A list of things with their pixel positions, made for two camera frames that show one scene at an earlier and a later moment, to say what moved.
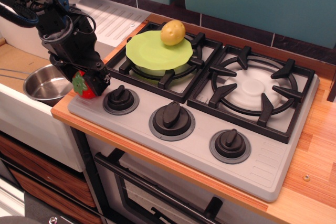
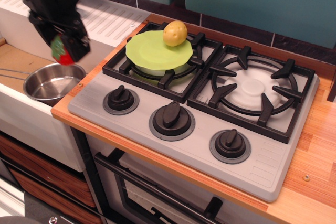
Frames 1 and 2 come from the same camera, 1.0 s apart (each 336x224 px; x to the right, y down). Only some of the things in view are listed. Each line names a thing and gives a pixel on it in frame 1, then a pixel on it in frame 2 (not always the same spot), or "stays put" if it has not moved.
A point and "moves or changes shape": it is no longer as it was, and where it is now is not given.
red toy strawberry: (81, 86) moves or changes shape
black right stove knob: (230, 146) stays put
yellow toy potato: (172, 32) stays put
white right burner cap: (251, 83) stays put
